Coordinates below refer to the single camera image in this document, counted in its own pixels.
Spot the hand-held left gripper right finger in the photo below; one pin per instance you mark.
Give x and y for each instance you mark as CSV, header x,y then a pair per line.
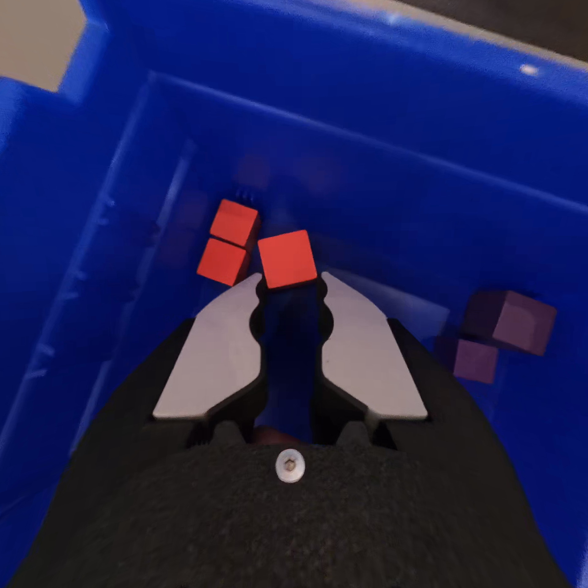
x,y
367,363

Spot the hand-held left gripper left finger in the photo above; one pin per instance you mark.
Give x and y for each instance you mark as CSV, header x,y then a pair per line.
x,y
213,363

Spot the red wooden cube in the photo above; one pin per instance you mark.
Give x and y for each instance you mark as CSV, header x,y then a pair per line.
x,y
223,262
234,223
287,259

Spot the purple wooden cube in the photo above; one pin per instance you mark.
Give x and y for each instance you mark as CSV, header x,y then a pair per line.
x,y
514,321
473,360

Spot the blue plastic bin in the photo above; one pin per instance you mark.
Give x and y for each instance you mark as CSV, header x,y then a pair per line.
x,y
367,138

